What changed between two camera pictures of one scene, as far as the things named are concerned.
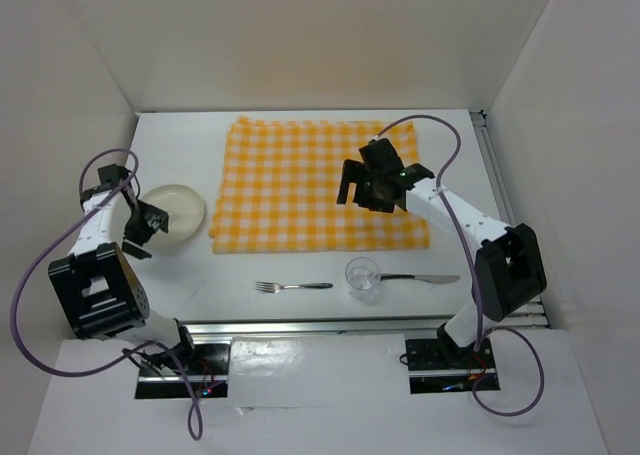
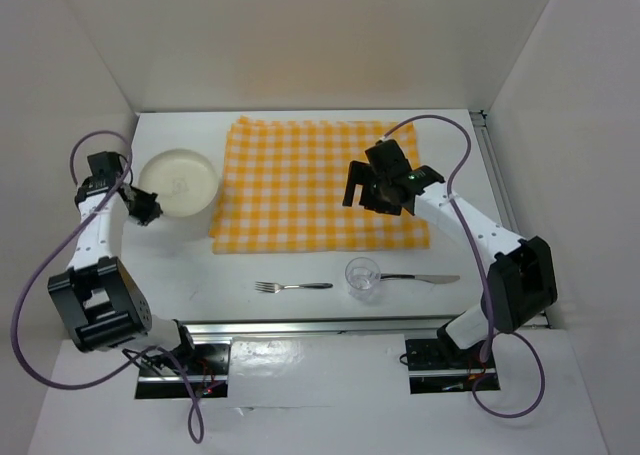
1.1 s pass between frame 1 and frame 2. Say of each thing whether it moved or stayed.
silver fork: stayed
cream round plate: moved
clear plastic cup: stayed
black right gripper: stayed
